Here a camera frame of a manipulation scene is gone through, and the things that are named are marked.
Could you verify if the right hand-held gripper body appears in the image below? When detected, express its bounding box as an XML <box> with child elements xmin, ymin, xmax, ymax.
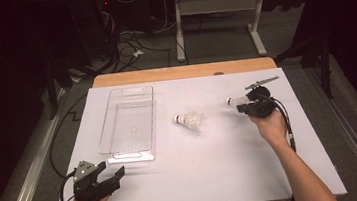
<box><xmin>244</xmin><ymin>75</ymin><xmax>285</xmax><ymax>119</ymax></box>

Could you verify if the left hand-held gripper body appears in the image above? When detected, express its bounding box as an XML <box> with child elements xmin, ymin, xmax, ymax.
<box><xmin>69</xmin><ymin>157</ymin><xmax>111</xmax><ymax>201</ymax></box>

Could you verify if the white plastic shuttlecock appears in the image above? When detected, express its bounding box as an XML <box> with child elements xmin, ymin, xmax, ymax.
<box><xmin>172</xmin><ymin>109</ymin><xmax>208</xmax><ymax>136</ymax></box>
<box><xmin>225</xmin><ymin>94</ymin><xmax>251</xmax><ymax>108</ymax></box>

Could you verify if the clear plastic bin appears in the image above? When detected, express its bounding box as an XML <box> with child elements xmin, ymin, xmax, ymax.
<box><xmin>92</xmin><ymin>84</ymin><xmax>163</xmax><ymax>167</ymax></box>

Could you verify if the person's right hand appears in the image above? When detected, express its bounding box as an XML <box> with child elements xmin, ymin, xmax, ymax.
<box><xmin>249</xmin><ymin>108</ymin><xmax>290</xmax><ymax>150</ymax></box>

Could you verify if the white table cover board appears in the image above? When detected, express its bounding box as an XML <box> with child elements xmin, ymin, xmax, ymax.
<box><xmin>41</xmin><ymin>61</ymin><xmax>348</xmax><ymax>201</ymax></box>

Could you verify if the black tripod stand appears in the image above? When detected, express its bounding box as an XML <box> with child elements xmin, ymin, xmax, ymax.
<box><xmin>272</xmin><ymin>29</ymin><xmax>336</xmax><ymax>104</ymax></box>
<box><xmin>40</xmin><ymin>54</ymin><xmax>81</xmax><ymax>121</ymax></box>

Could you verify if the dark equipment case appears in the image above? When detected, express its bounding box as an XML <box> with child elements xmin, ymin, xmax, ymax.
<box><xmin>66</xmin><ymin>0</ymin><xmax>121</xmax><ymax>67</ymax></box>

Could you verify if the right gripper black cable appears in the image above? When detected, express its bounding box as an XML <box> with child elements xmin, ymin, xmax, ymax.
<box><xmin>265</xmin><ymin>93</ymin><xmax>303</xmax><ymax>201</ymax></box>

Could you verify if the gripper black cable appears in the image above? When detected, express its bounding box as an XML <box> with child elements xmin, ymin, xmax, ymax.
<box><xmin>265</xmin><ymin>93</ymin><xmax>303</xmax><ymax>201</ymax></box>
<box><xmin>44</xmin><ymin>93</ymin><xmax>101</xmax><ymax>201</ymax></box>

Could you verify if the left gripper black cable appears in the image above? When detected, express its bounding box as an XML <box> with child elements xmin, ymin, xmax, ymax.
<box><xmin>44</xmin><ymin>93</ymin><xmax>101</xmax><ymax>201</ymax></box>

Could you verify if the aluminium floor rail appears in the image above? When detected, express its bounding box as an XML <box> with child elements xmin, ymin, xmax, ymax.
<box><xmin>305</xmin><ymin>61</ymin><xmax>357</xmax><ymax>201</ymax></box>
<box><xmin>0</xmin><ymin>88</ymin><xmax>77</xmax><ymax>201</ymax></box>

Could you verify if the white metal stand frame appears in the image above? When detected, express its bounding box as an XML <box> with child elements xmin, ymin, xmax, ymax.
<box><xmin>162</xmin><ymin>0</ymin><xmax>318</xmax><ymax>66</ymax></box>

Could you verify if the tangle of floor cables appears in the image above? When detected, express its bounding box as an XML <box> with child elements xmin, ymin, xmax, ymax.
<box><xmin>95</xmin><ymin>0</ymin><xmax>177</xmax><ymax>74</ymax></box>

